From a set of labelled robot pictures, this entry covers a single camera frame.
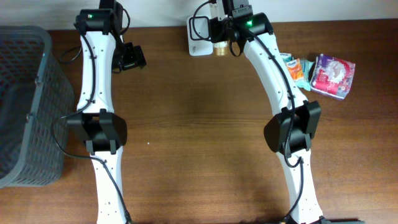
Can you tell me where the red purple tissue pack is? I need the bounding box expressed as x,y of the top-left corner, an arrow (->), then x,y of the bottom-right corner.
310,54 -> 356,100

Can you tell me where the cream tube with gold cap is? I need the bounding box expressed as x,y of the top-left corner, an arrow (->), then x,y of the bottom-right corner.
213,41 -> 228,56

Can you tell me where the grey plastic mesh basket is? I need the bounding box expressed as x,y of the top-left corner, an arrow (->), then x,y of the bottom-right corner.
1,26 -> 75,188

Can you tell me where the orange tissue packet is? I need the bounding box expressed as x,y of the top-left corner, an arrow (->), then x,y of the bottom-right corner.
285,59 -> 304,82

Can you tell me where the white barcode scanner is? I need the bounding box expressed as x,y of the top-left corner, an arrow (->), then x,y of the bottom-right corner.
187,16 -> 213,57

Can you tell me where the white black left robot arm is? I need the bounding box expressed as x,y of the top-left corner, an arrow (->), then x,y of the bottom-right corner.
67,1 -> 147,223

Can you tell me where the green wet wipes pack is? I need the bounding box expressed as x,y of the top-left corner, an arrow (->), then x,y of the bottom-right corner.
296,58 -> 315,91

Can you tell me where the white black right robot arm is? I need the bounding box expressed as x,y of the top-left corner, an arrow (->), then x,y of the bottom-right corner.
209,1 -> 324,223

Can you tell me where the teal tissue packet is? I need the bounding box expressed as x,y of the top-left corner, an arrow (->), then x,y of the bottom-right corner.
280,53 -> 294,63

